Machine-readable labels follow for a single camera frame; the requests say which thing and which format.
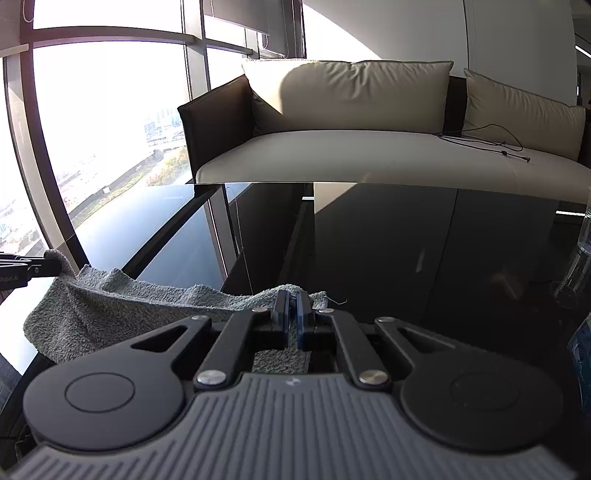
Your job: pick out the brown and beige sofa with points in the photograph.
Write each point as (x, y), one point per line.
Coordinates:
(360, 157)

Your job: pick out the dark window frame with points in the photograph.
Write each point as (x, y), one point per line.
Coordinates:
(196, 69)

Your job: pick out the large beige back cushion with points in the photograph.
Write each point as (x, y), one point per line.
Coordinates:
(355, 94)

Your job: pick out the clear plastic cups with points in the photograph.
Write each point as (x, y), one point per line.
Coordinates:
(586, 226)

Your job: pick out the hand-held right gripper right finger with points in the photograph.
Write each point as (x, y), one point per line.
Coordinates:
(303, 318)

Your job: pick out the grey roller blind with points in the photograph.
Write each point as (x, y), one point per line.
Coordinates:
(235, 14)

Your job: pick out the grey terry towel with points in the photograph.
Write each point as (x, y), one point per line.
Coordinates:
(115, 300)

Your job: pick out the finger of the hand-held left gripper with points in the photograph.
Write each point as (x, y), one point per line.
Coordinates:
(44, 267)

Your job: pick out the small beige back cushion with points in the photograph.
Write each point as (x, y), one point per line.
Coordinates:
(521, 117)

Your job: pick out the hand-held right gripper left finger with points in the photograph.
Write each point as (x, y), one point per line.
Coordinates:
(281, 314)

